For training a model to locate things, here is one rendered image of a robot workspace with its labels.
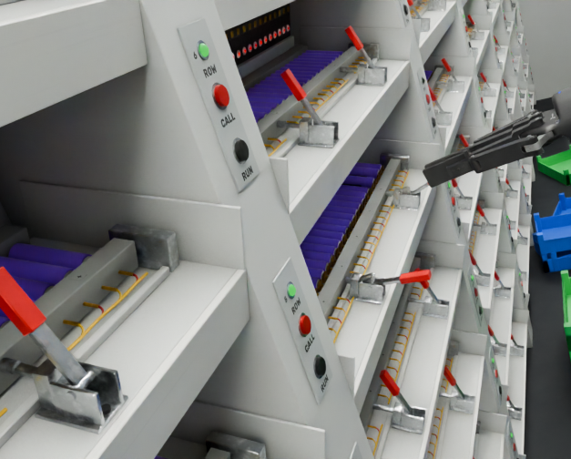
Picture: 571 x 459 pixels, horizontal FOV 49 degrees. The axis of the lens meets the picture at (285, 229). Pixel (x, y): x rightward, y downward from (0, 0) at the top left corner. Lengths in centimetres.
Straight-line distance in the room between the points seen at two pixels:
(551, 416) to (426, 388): 101
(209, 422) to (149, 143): 25
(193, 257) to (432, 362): 58
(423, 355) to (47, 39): 77
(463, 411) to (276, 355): 74
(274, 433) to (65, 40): 35
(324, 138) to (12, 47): 42
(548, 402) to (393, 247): 116
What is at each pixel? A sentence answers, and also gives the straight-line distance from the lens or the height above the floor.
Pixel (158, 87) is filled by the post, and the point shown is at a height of 123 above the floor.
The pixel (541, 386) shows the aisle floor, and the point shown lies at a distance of 203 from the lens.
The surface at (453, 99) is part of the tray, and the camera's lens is 158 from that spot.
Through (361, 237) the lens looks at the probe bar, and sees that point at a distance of 86.
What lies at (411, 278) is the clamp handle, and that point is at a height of 92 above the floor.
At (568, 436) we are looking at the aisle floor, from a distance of 187.
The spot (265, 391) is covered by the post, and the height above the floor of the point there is 98.
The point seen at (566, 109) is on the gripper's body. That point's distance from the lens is 91.
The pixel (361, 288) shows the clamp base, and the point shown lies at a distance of 76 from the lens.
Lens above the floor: 127
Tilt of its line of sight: 20 degrees down
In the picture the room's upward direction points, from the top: 20 degrees counter-clockwise
